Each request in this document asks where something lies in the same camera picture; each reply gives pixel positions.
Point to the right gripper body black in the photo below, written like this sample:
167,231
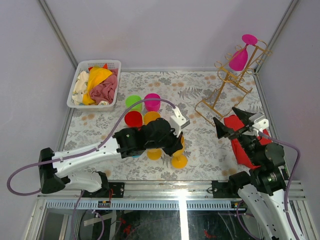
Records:
244,139

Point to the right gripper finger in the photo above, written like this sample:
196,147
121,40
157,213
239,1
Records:
223,131
247,118

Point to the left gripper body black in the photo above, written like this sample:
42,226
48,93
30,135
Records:
169,144

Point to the yellow wine glass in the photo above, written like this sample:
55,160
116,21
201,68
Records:
179,160
154,154
150,116

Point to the magenta plastic wine glass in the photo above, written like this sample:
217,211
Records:
153,104

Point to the red plastic wine glass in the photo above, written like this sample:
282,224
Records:
133,119

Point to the green plastic wine glass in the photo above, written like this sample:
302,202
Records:
131,100

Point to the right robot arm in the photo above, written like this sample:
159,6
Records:
263,189

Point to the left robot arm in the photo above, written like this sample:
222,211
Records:
62,170

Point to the red folded cloth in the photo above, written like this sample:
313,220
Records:
241,157

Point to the pink cloth in basket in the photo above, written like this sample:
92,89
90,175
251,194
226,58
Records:
104,92

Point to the yellow cloth in basket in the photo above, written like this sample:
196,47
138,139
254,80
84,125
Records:
96,76

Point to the cream floral cloth in basket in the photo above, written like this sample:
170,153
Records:
80,88

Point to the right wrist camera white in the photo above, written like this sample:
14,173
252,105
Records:
259,123

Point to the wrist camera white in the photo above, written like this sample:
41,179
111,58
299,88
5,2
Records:
178,121
259,123

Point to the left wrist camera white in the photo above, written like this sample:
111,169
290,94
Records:
178,121

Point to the gold wire glass rack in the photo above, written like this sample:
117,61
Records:
234,85

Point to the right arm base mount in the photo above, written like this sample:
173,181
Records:
229,189

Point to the aluminium front rail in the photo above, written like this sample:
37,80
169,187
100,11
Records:
166,190

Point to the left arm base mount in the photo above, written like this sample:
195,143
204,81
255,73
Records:
109,189

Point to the slotted grey cable duct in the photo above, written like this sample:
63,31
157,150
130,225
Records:
120,204

